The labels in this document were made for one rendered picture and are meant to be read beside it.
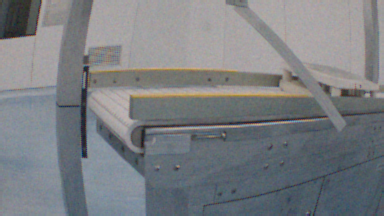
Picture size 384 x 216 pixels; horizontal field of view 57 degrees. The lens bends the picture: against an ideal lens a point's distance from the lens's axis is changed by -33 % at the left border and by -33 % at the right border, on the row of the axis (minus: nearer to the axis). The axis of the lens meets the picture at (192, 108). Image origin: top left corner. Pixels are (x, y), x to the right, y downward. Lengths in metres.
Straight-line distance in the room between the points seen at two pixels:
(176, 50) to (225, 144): 5.94
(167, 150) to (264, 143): 0.18
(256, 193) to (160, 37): 5.71
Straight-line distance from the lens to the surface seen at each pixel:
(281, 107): 0.83
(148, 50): 6.48
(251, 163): 0.82
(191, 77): 1.04
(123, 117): 0.76
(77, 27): 0.95
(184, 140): 0.74
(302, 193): 1.03
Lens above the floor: 1.05
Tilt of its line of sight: 11 degrees down
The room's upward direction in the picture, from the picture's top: 5 degrees clockwise
